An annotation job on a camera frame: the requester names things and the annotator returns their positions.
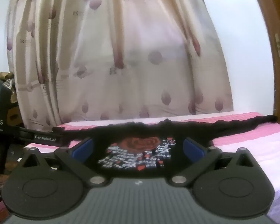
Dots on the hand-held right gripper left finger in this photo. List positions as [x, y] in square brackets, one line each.
[82, 151]

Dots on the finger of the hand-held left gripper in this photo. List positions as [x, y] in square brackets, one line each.
[44, 135]

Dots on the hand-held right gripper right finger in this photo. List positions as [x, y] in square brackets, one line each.
[195, 149]

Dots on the black shirt with rose print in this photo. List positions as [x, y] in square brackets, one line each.
[130, 133]

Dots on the brown clutter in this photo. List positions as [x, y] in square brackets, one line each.
[4, 77]

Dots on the pink checkered blanket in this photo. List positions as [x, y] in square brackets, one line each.
[247, 144]

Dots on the cream curtain with leaf print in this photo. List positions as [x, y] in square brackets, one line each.
[130, 51]

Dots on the brown wooden door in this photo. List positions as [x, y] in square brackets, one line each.
[270, 9]

